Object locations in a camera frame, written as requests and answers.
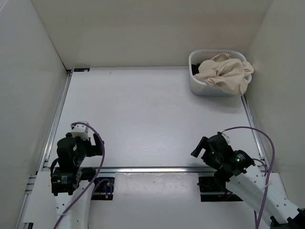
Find aluminium left side rail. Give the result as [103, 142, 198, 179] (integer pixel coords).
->
[36, 70, 73, 174]

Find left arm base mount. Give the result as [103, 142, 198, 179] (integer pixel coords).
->
[91, 177, 115, 201]

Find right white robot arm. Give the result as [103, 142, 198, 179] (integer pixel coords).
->
[191, 133, 305, 229]

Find beige trousers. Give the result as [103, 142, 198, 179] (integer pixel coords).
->
[194, 53, 254, 96]

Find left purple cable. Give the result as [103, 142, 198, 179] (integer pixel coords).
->
[52, 122, 112, 229]

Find black folded garment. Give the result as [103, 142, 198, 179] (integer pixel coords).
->
[191, 63, 201, 75]

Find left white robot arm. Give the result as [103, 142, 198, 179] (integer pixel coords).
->
[50, 133, 104, 229]

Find white plastic basket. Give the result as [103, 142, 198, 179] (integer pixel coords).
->
[188, 49, 252, 96]

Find aluminium front rail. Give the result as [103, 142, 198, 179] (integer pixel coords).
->
[35, 166, 267, 174]

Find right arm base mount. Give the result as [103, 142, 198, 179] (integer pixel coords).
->
[197, 177, 242, 202]

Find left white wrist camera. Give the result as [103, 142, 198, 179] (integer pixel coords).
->
[71, 124, 90, 141]

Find blue corner label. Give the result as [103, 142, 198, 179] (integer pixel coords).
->
[73, 68, 90, 72]

